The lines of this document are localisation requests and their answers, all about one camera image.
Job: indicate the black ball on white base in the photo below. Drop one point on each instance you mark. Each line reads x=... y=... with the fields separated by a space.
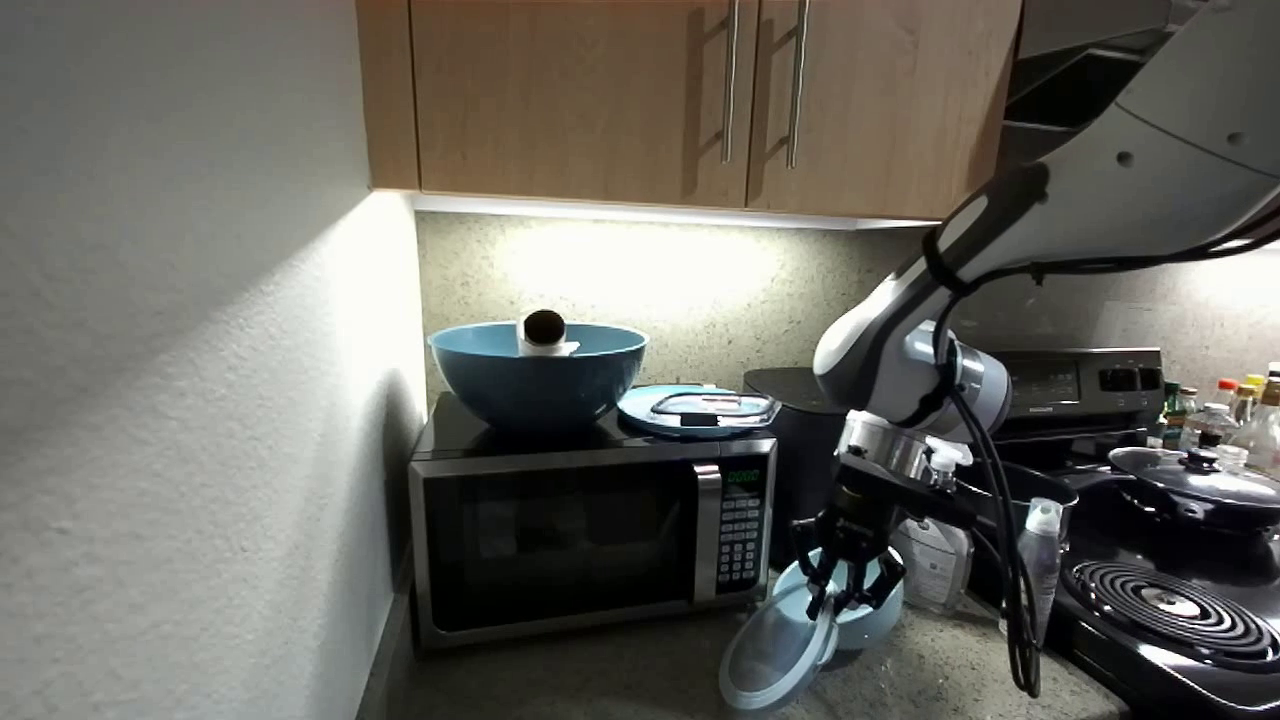
x=545 y=327

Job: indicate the clear rectangular container lid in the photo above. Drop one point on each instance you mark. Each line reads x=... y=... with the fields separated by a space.
x=705 y=407

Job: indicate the black electric stove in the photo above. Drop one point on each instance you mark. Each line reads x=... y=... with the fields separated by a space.
x=1203 y=680

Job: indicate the white spray bottle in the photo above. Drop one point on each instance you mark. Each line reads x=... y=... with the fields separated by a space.
x=942 y=563

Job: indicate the black cooking pot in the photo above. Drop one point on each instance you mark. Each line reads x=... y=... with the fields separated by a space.
x=1203 y=527

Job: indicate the black coil burner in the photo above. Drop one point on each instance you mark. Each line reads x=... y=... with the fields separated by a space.
x=1175 y=604

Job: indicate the under cabinet light strip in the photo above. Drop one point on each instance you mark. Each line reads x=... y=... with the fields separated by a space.
x=666 y=212

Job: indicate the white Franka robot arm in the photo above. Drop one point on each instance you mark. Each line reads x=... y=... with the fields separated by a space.
x=1146 y=161

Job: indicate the green glass bottle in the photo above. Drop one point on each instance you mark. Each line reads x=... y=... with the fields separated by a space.
x=1175 y=413

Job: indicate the glass pot lid with knob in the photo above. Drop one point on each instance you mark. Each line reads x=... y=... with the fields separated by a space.
x=1203 y=476

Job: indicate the large blue mixing bowl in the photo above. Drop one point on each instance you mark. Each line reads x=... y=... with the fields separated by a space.
x=532 y=386

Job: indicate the red cap condiment bottle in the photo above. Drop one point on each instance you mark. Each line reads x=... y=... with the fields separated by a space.
x=1227 y=403

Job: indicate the silver black microwave oven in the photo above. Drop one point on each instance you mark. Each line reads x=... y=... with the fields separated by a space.
x=560 y=546

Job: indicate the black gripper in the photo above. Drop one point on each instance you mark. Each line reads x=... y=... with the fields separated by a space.
x=872 y=504

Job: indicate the black air fryer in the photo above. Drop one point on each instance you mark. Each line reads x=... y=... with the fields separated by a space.
x=792 y=464

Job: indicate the yellow condiment bottle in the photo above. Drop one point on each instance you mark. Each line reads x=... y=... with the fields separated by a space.
x=1254 y=395

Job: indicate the light blue plate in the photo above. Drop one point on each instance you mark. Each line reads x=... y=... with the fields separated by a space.
x=632 y=408

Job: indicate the light blue plastic bowl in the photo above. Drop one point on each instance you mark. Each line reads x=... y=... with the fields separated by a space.
x=773 y=663

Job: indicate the wooden wall cabinet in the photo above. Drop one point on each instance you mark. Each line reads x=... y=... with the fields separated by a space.
x=560 y=92

